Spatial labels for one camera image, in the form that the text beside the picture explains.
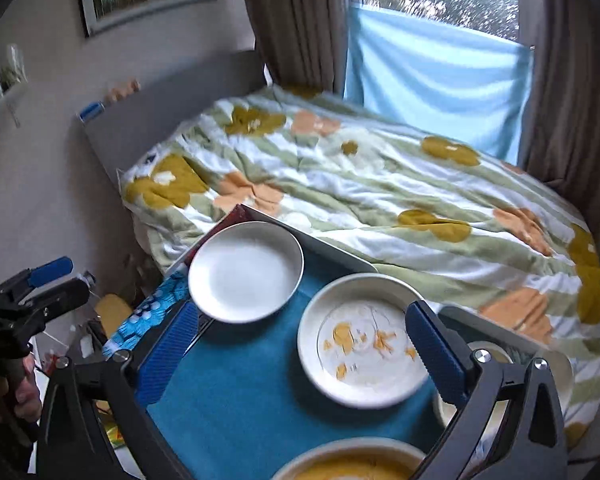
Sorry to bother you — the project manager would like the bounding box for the blue object on headboard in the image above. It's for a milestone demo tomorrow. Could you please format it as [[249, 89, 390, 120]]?
[[78, 102, 106, 124]]

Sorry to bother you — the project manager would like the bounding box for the white plate orange duck drawing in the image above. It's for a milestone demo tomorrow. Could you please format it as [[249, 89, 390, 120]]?
[[297, 273, 428, 410]]

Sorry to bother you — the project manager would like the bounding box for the grey headboard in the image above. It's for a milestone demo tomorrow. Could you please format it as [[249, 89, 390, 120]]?
[[84, 50, 265, 185]]

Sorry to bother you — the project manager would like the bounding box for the brown curtain left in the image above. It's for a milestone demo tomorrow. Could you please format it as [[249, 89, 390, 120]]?
[[245, 0, 362, 94]]

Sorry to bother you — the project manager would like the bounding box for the plain white deep plate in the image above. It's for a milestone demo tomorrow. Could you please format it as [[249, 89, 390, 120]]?
[[188, 221, 304, 324]]

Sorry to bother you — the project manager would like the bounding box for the cream ceramic bowl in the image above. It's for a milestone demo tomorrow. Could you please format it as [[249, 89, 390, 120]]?
[[434, 340, 513, 479]]

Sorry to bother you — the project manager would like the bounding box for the person's left hand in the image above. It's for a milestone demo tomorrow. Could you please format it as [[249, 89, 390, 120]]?
[[0, 354, 42, 422]]

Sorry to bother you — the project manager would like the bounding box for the brown curtain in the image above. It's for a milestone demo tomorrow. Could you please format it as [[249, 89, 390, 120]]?
[[518, 0, 600, 232], [245, 0, 362, 94]]

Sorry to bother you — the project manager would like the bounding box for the light blue window cloth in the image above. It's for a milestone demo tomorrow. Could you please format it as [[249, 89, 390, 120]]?
[[343, 4, 533, 164]]

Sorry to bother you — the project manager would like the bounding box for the white ceramic bowl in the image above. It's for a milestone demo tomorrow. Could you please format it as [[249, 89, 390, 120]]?
[[540, 349, 574, 415]]

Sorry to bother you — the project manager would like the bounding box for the small tan box on headboard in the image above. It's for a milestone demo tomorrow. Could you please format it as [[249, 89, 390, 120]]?
[[105, 78, 140, 105]]

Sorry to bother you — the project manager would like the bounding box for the brown curtain right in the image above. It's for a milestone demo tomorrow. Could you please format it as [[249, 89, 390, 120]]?
[[518, 0, 600, 232]]

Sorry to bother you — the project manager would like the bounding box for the teal blue table cloth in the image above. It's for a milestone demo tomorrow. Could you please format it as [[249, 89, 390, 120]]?
[[144, 252, 442, 479]]

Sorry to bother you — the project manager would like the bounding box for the yellow duck cartoon plate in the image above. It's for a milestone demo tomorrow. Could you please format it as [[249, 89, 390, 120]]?
[[273, 438, 425, 480]]

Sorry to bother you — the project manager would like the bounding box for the floral green yellow duvet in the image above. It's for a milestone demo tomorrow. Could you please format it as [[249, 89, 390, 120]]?
[[118, 86, 600, 444]]

